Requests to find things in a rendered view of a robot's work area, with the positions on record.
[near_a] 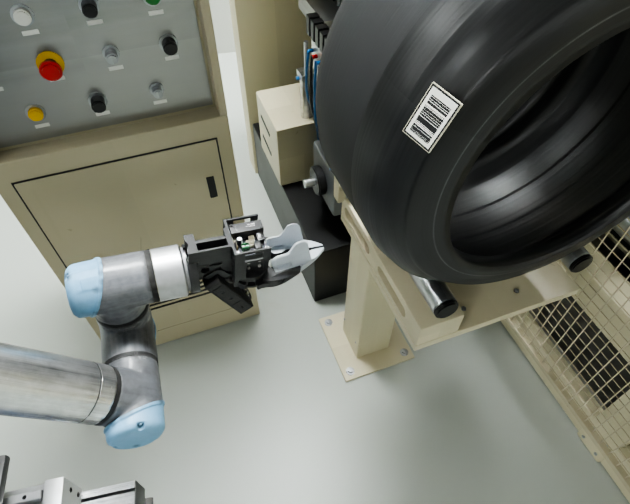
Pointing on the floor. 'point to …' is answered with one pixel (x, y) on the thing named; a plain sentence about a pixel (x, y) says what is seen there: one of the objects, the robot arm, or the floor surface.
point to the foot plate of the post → (351, 366)
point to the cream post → (365, 309)
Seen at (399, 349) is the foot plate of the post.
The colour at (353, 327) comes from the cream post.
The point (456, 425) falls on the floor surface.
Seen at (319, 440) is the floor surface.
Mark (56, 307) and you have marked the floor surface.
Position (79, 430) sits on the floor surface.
